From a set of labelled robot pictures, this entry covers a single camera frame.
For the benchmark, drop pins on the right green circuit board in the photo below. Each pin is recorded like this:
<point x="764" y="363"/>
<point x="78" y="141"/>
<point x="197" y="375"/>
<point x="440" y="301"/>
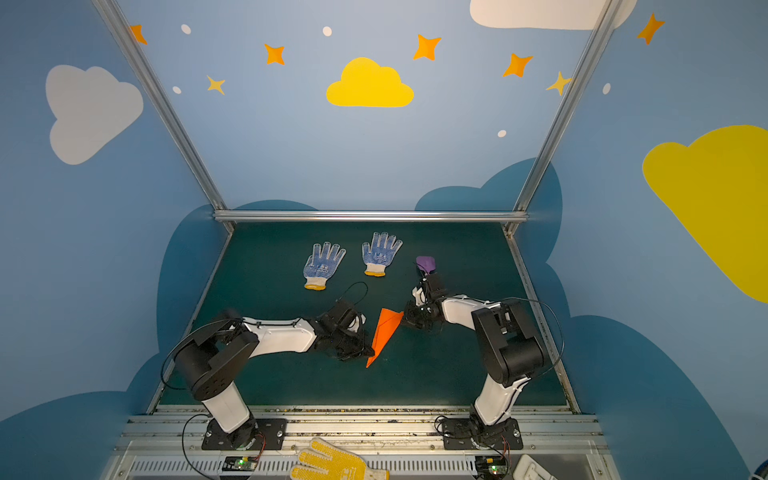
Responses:
<point x="491" y="468"/>

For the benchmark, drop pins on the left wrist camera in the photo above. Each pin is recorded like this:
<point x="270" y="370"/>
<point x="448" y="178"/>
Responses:
<point x="357" y="324"/>

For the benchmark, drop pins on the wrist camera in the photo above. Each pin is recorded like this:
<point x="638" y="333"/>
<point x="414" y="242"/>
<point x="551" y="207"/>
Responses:
<point x="357" y="324"/>
<point x="419" y="296"/>

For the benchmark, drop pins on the blue dotted work glove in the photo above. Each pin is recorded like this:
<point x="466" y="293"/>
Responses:
<point x="379" y="252"/>
<point x="322" y="264"/>

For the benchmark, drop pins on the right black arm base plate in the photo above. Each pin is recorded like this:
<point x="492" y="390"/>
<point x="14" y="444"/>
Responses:
<point x="472" y="434"/>

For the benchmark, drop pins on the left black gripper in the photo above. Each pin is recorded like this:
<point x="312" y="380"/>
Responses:
<point x="351" y="339"/>

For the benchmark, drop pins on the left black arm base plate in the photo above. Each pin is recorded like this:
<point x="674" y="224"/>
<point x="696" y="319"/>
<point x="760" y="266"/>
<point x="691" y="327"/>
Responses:
<point x="254" y="435"/>

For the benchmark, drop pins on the yellow dotted work glove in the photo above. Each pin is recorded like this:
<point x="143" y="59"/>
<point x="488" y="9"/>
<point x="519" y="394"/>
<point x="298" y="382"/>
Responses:
<point x="325" y="461"/>

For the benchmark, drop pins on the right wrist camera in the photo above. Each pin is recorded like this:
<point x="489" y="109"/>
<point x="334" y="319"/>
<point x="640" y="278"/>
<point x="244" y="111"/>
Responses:
<point x="419" y="296"/>

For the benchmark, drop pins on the right aluminium frame post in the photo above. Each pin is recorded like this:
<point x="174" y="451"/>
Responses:
<point x="591" y="55"/>

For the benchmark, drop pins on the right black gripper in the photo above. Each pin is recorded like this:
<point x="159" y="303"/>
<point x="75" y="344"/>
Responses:
<point x="414" y="313"/>

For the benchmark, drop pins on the right blue dotted work glove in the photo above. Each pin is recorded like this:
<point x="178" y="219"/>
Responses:
<point x="379" y="252"/>

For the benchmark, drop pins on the left blue dotted work glove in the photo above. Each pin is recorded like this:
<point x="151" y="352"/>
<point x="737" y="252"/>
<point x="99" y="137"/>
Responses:
<point x="322" y="264"/>

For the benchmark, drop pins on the aluminium frame post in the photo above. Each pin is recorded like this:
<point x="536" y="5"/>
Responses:
<point x="113" y="17"/>
<point x="591" y="55"/>

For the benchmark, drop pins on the purple pink spatula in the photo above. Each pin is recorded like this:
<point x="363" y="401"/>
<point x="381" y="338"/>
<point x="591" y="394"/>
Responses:
<point x="426" y="264"/>

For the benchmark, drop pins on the aluminium rear frame bar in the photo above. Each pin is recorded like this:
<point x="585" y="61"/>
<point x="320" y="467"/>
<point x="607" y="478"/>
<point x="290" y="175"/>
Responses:
<point x="372" y="216"/>

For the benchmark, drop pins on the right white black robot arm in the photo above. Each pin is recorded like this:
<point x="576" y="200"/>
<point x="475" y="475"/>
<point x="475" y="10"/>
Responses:
<point x="511" y="353"/>

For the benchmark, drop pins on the orange square paper sheet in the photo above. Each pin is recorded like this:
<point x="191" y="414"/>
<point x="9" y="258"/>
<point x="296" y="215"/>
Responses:
<point x="388" y="323"/>

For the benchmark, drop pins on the white plastic object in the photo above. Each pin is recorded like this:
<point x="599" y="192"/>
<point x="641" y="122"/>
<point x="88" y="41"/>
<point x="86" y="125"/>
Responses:
<point x="528" y="468"/>

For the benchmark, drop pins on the left green circuit board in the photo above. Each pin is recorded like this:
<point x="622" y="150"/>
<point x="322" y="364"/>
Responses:
<point x="240" y="464"/>

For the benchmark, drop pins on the left aluminium frame post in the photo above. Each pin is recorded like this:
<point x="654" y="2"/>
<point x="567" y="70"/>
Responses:
<point x="113" y="17"/>

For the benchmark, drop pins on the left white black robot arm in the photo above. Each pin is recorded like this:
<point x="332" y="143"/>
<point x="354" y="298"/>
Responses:
<point x="210" y="358"/>

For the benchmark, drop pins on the green circuit board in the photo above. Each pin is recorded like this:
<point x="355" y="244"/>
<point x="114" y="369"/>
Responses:
<point x="240" y="464"/>
<point x="491" y="468"/>

